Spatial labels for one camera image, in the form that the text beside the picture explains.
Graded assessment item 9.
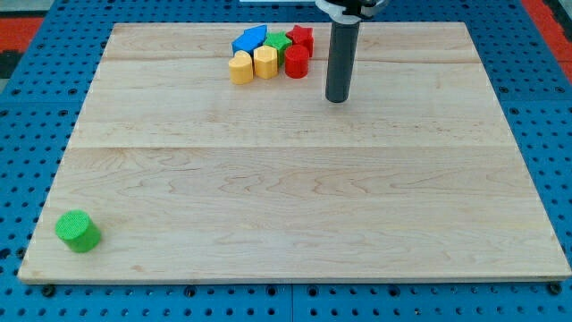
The yellow heart block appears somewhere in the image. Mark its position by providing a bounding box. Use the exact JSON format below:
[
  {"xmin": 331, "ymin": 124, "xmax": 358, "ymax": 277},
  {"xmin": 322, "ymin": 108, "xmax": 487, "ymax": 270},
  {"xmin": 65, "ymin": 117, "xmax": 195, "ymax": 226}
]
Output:
[{"xmin": 228, "ymin": 50, "xmax": 254, "ymax": 85}]

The light wooden board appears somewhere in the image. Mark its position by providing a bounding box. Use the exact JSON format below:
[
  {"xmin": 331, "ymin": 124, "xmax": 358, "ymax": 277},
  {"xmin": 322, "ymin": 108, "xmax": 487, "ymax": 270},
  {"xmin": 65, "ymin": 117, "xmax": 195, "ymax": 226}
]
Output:
[{"xmin": 18, "ymin": 22, "xmax": 571, "ymax": 284}]

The red cylinder block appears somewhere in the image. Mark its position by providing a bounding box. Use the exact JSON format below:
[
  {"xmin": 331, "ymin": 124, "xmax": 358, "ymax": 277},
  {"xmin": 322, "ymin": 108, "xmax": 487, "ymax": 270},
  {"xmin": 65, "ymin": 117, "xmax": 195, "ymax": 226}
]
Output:
[{"xmin": 284, "ymin": 45, "xmax": 309, "ymax": 79}]

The yellow hexagon block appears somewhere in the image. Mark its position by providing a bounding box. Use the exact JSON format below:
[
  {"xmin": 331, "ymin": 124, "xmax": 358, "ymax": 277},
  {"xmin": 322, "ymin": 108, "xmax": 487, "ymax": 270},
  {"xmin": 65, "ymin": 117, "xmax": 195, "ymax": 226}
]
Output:
[{"xmin": 254, "ymin": 46, "xmax": 278, "ymax": 80}]

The green star block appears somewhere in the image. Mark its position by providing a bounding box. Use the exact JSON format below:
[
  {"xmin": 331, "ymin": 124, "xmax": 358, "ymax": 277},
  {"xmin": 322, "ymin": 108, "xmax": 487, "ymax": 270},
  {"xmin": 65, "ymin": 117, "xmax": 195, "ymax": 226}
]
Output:
[{"xmin": 264, "ymin": 31, "xmax": 292, "ymax": 67}]

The red star block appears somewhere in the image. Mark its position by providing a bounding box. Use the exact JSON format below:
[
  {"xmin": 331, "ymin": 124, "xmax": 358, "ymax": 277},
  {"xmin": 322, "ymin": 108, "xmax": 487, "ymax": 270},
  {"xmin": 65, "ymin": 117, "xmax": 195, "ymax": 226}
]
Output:
[{"xmin": 286, "ymin": 25, "xmax": 314, "ymax": 57}]

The blue arrow block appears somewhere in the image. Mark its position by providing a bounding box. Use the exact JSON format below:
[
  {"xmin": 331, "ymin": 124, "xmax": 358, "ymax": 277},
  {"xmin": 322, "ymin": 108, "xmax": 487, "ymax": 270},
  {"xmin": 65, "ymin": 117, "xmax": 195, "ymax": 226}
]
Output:
[{"xmin": 231, "ymin": 24, "xmax": 267, "ymax": 55}]

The grey cylindrical pointer tool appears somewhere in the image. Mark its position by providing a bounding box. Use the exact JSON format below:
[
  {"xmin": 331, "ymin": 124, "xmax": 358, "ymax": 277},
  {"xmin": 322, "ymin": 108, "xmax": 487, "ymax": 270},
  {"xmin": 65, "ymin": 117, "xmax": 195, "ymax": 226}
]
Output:
[{"xmin": 325, "ymin": 21, "xmax": 360, "ymax": 103}]

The green cylinder block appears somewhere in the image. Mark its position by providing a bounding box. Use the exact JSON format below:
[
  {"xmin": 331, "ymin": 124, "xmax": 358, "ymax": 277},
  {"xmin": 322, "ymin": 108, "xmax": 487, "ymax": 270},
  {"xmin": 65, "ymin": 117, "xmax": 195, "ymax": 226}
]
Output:
[{"xmin": 55, "ymin": 209, "xmax": 101, "ymax": 253}]

